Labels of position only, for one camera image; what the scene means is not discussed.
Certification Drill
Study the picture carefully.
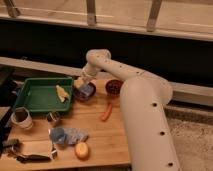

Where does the blue sponge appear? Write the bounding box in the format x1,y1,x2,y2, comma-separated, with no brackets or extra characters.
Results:
79,84,93,96

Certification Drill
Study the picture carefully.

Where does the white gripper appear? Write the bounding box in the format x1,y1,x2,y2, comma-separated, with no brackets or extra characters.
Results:
74,70,94,89

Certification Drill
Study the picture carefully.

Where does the yellow apple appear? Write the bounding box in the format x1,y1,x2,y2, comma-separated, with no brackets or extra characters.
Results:
74,142,89,160

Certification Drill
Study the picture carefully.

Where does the red bowl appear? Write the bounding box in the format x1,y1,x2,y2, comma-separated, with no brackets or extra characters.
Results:
105,79,123,95

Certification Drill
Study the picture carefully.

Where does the small metal cup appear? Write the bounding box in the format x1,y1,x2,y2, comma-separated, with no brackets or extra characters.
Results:
46,112,60,126

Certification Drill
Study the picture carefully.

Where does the blue crumpled cloth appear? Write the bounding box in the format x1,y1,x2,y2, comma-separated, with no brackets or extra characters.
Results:
49,127,89,145

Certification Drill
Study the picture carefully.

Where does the orange carrot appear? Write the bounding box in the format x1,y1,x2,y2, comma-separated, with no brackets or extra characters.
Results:
100,102,112,121

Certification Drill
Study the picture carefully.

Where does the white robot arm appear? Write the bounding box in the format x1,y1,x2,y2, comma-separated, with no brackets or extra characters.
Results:
80,49,182,171

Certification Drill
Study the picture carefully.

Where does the black handled tool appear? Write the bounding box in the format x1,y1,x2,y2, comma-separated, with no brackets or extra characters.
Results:
8,146,51,163

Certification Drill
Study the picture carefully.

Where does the purple bowl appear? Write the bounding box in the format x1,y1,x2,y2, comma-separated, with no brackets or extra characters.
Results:
73,82,96,101

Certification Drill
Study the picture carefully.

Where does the green plastic tray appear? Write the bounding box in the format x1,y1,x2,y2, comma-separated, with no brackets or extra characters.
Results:
13,77,73,114

